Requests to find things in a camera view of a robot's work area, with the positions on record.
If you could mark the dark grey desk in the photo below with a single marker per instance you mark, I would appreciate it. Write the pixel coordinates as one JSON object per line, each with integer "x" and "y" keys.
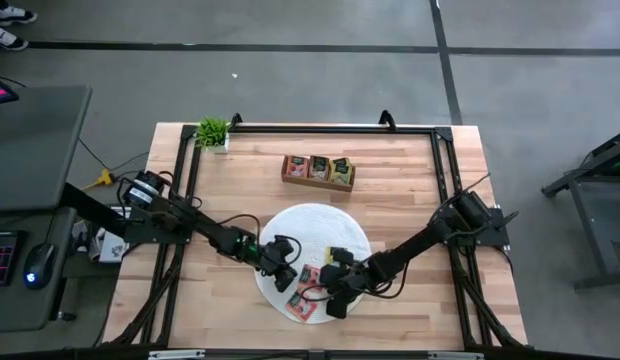
{"x": 20, "y": 310}

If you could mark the black metal stand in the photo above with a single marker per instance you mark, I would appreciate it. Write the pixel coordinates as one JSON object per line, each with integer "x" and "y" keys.
{"x": 599, "y": 235}

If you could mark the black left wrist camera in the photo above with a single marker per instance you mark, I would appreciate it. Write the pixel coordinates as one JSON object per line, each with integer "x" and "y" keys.
{"x": 284, "y": 246}

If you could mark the white round woven placemat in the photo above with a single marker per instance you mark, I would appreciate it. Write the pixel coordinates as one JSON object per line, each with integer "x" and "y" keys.
{"x": 315, "y": 225}

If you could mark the black aluminium table frame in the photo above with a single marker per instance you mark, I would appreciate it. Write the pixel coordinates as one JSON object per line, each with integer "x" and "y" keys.
{"x": 365, "y": 129}

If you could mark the backlit black keyboard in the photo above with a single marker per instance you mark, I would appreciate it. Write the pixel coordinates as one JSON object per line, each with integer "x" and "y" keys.
{"x": 2, "y": 257}

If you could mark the white adapter box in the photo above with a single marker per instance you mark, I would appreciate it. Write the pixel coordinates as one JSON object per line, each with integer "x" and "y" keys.
{"x": 112, "y": 247}

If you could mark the brown tea bag packet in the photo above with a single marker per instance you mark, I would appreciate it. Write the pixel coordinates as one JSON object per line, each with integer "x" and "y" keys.
{"x": 319, "y": 168}

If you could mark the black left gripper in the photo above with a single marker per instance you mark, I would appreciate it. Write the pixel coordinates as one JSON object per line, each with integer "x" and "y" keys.
{"x": 272, "y": 260}

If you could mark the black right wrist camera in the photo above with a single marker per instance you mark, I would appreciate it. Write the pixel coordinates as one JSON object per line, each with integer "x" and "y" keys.
{"x": 344, "y": 256}

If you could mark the black desk support strut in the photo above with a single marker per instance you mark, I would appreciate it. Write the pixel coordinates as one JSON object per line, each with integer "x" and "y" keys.
{"x": 90, "y": 210}

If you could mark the wooden three-compartment box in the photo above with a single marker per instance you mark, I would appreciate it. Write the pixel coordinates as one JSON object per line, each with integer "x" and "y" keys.
{"x": 315, "y": 184}

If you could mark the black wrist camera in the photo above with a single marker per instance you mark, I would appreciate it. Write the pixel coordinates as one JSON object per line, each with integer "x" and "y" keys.
{"x": 344, "y": 256}
{"x": 284, "y": 246}

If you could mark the silver aluminium bracket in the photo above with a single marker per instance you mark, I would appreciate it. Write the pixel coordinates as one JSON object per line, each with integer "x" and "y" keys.
{"x": 455, "y": 355}
{"x": 175, "y": 354}

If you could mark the green plant in white pot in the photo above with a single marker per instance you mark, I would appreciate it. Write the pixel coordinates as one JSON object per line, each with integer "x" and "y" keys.
{"x": 212, "y": 132}

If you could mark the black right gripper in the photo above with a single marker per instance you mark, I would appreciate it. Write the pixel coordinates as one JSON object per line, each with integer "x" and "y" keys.
{"x": 359, "y": 281}

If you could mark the person's shoe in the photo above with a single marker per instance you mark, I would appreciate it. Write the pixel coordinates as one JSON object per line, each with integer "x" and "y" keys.
{"x": 7, "y": 39}
{"x": 15, "y": 15}

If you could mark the yellow tea bag packet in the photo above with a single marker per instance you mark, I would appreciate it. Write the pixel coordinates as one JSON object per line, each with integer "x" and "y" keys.
{"x": 330, "y": 254}

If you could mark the screen with pink stripe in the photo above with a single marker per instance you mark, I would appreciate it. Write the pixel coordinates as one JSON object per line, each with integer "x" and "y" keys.
{"x": 0, "y": 92}

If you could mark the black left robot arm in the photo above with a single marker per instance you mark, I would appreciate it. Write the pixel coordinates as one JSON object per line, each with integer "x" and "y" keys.
{"x": 210, "y": 230}

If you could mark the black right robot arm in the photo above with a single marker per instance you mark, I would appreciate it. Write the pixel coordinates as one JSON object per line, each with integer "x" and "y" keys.
{"x": 415, "y": 245}

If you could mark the yellow power plug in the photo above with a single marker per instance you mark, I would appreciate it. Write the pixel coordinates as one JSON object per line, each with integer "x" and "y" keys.
{"x": 106, "y": 177}

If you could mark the black computer mouse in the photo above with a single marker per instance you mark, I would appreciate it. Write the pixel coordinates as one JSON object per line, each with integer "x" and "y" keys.
{"x": 39, "y": 265}

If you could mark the yellow-green tea bag packet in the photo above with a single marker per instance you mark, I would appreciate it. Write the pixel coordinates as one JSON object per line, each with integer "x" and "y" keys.
{"x": 341, "y": 171}

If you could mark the grey raised desk top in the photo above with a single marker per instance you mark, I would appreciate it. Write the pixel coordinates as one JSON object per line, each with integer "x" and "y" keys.
{"x": 35, "y": 150}

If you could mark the black frame bracket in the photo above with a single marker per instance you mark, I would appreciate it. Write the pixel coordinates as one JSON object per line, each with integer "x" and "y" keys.
{"x": 235, "y": 121}
{"x": 387, "y": 120}

